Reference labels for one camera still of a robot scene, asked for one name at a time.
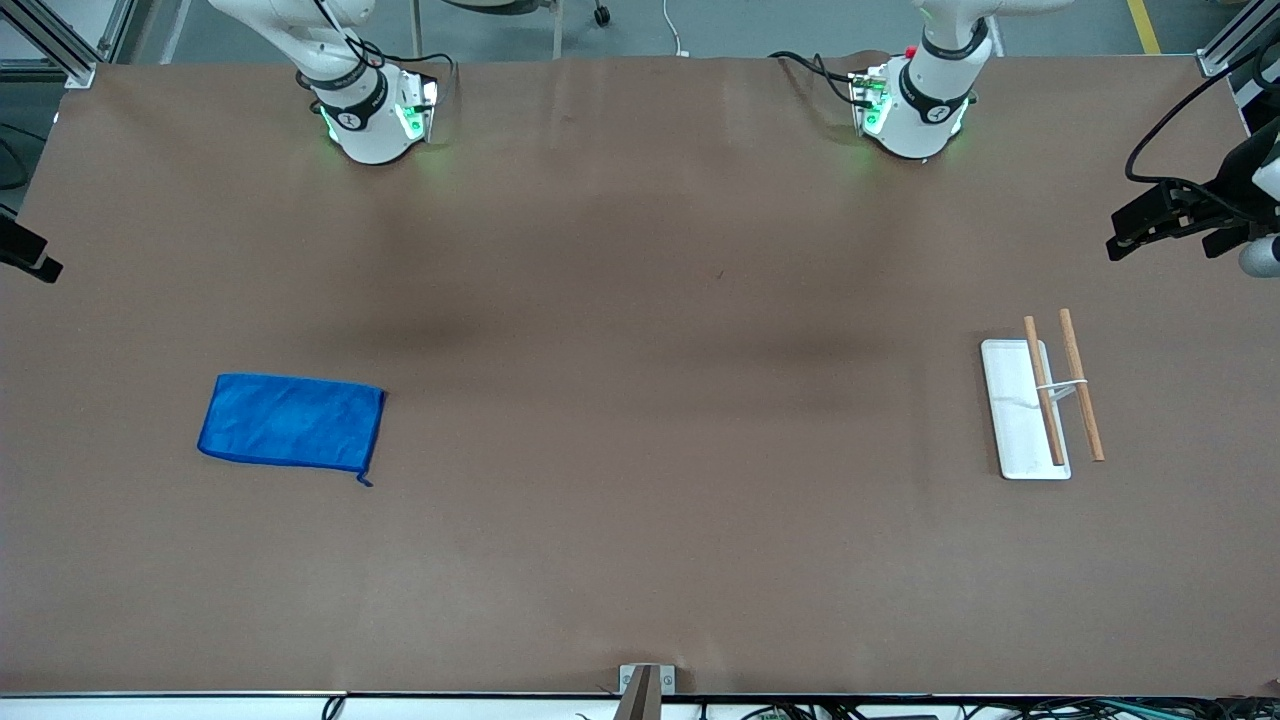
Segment office chair base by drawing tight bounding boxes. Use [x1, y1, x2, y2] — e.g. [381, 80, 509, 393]
[410, 0, 613, 61]

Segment black left arm base cable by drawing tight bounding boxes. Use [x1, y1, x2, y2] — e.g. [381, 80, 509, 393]
[768, 50, 863, 107]

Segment white towel rack wooden bars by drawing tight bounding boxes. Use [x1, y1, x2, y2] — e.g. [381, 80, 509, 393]
[980, 308, 1107, 482]

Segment blue towel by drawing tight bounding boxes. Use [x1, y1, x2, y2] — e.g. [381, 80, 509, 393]
[197, 373, 387, 488]

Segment aluminium frame profile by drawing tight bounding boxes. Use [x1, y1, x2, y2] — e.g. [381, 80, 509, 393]
[1197, 0, 1280, 79]
[0, 0, 137, 89]

